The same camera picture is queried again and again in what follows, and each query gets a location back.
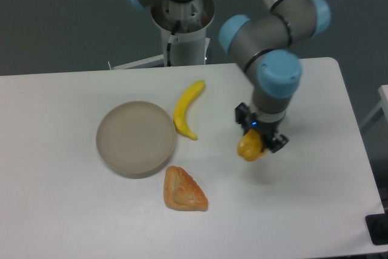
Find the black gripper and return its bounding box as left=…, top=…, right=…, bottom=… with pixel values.
left=235, top=103, right=289, bottom=153

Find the yellow bell pepper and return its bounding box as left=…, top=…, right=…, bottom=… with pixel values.
left=237, top=129, right=268, bottom=162

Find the golden pastry turnover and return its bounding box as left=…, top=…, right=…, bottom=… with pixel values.
left=163, top=166, right=209, bottom=211

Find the yellow banana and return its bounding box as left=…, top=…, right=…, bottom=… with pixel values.
left=173, top=79, right=206, bottom=141

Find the black cable with tag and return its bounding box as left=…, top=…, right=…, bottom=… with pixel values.
left=165, top=19, right=181, bottom=67

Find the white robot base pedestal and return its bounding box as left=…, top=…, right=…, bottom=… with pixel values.
left=112, top=0, right=215, bottom=70

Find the white table at right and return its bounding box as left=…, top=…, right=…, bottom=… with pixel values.
left=359, top=84, right=387, bottom=135

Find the black device at table edge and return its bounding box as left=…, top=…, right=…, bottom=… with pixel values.
left=365, top=213, right=388, bottom=246

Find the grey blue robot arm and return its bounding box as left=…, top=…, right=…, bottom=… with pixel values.
left=129, top=0, right=331, bottom=161

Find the beige round plate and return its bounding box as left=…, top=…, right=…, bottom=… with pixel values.
left=96, top=101, right=176, bottom=178

